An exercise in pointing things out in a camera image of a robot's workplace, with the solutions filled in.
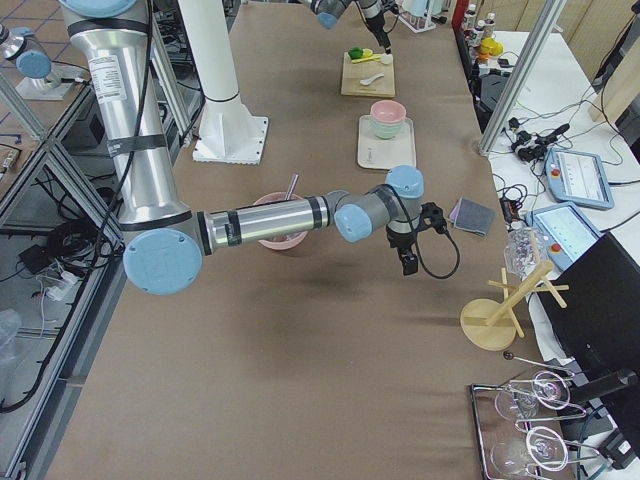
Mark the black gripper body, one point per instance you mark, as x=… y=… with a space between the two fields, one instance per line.
x=376 y=24
x=401 y=242

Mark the white ceramic spoon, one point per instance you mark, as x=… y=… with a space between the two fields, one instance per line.
x=371 y=79

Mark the small pink bowl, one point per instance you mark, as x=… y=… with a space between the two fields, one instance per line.
x=388 y=111

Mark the green bowl stack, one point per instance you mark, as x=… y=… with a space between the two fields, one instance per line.
x=385 y=131

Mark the large pink ice bowl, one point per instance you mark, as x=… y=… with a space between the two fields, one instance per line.
x=281 y=242

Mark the yellow plastic knife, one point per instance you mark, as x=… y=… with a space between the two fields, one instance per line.
x=366 y=59

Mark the green lime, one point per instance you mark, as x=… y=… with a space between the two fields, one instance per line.
x=355 y=53

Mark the white cup rack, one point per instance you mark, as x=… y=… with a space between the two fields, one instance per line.
x=421 y=15

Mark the wooden cutting board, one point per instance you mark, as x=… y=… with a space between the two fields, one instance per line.
x=353 y=73

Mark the grey folded cloth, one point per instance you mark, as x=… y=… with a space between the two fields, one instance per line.
x=472 y=217

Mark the cream serving tray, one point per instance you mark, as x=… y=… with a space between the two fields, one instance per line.
x=385 y=154

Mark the yellow plastic cup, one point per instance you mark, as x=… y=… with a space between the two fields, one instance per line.
x=490 y=47

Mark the wooden cup tree stand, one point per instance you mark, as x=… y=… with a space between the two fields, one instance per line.
x=493 y=325

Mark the clear glass cup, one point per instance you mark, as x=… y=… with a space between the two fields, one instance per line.
x=523 y=251

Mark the metal ice scoop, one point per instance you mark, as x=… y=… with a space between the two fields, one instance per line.
x=291 y=187

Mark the near teach pendant tablet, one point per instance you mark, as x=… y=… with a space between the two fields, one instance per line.
x=567 y=232

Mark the teach pendant tablet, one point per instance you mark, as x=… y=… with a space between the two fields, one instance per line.
x=578 y=177
x=567 y=232

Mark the far teach pendant tablet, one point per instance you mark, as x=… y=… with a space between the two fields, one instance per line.
x=578 y=177

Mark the far wine glass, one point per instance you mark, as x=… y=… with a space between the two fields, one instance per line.
x=521 y=399

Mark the wine glass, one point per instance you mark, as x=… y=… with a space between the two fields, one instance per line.
x=535 y=455
x=521 y=399

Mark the near wine glass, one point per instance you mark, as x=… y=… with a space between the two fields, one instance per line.
x=535 y=455

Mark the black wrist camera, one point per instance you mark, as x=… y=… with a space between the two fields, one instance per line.
x=431 y=217

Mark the aluminium frame post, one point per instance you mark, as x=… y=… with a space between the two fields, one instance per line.
x=528 y=56

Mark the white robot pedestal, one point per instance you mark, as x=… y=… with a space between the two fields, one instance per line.
x=228 y=132

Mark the wire glass rack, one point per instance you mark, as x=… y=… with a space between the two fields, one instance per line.
x=570 y=423

